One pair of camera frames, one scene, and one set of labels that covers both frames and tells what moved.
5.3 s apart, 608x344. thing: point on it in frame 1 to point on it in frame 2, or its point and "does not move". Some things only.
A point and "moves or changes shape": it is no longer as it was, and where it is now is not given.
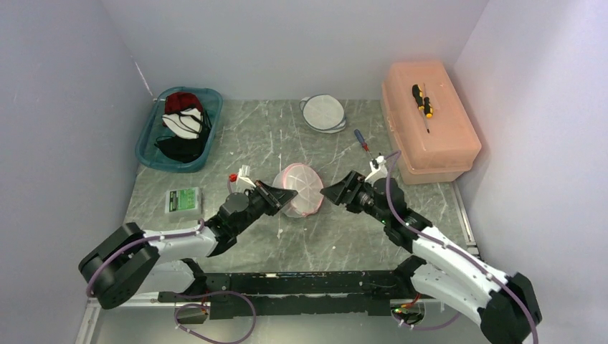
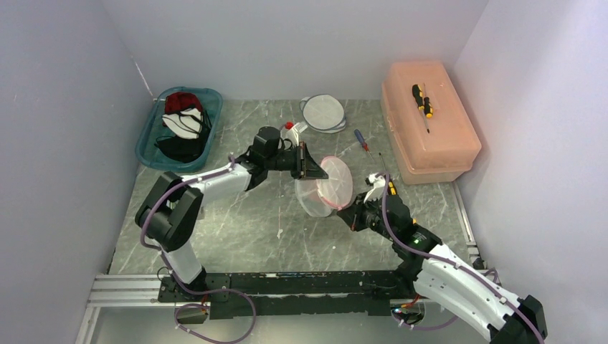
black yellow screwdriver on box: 423,103 does not move
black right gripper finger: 345,191 to 350,215
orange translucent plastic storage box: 451,147 does not move
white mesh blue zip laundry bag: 323,114 does not move
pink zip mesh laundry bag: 304,180 moves or changes shape
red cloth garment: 178,102 does not move
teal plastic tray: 147,152 does not move
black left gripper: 274,198 to 305,167
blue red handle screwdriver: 361,138 does not move
